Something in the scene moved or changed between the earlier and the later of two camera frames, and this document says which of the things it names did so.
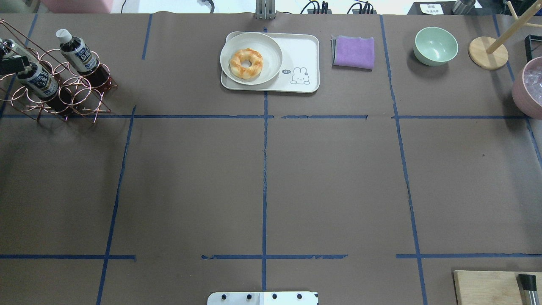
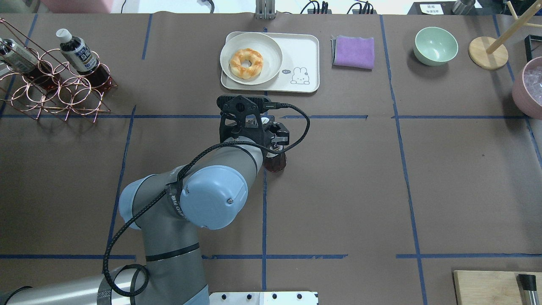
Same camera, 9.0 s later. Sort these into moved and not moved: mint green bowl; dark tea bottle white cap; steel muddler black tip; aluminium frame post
Moved: dark tea bottle white cap
Not moved: steel muddler black tip; mint green bowl; aluminium frame post
